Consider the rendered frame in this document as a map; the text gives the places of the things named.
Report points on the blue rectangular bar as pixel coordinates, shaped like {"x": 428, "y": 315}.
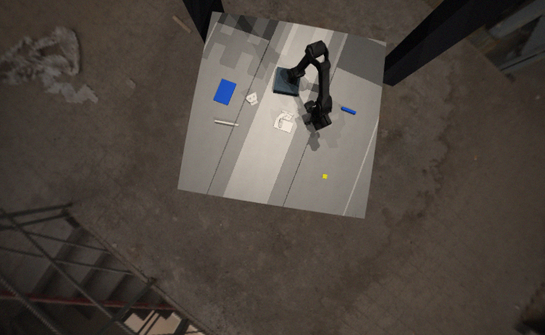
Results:
{"x": 348, "y": 110}

